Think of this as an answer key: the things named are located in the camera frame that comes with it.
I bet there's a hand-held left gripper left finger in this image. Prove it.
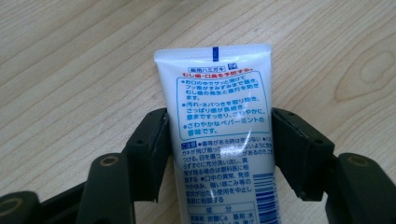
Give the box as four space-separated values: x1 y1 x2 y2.
121 106 174 203

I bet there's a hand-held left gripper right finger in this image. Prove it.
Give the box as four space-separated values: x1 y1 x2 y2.
270 106 336 202

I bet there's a white toothpaste tube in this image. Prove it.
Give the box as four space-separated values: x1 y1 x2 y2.
152 43 282 224

